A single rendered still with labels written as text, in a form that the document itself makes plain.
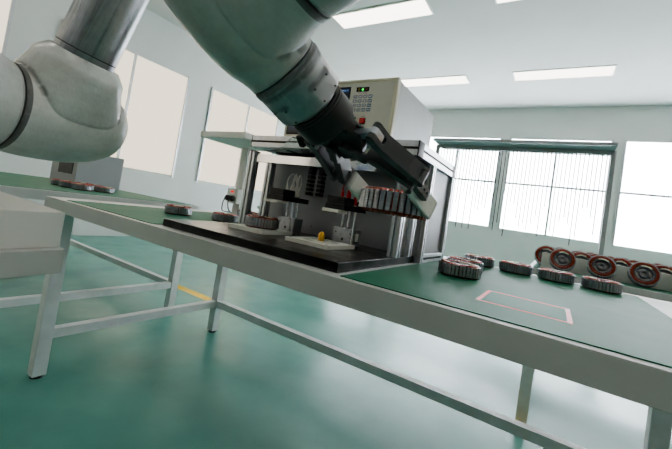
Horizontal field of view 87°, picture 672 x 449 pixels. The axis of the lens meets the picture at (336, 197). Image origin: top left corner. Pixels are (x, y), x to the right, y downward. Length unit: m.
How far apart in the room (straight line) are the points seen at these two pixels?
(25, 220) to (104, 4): 0.39
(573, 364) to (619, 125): 7.06
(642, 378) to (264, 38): 0.61
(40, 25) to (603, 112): 8.21
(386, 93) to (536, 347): 0.83
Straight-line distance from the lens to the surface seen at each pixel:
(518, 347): 0.63
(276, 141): 1.34
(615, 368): 0.63
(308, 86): 0.40
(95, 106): 0.81
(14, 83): 0.77
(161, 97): 6.21
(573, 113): 7.62
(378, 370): 1.79
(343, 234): 1.14
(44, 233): 0.73
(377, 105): 1.18
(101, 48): 0.82
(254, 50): 0.38
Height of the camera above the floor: 0.88
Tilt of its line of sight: 2 degrees up
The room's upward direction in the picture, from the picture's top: 9 degrees clockwise
